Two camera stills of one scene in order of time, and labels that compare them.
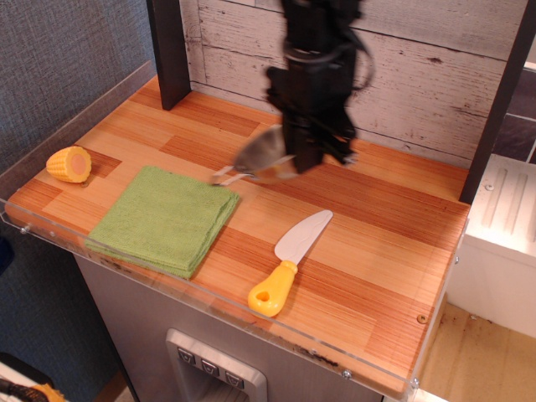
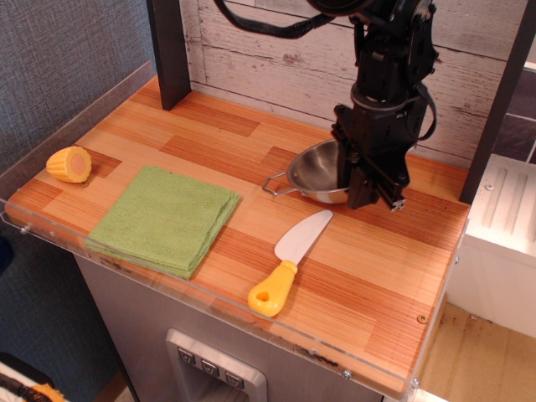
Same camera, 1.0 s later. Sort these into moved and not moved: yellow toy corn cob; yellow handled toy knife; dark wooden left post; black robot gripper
Moved: black robot gripper
Not moved: yellow toy corn cob; dark wooden left post; yellow handled toy knife
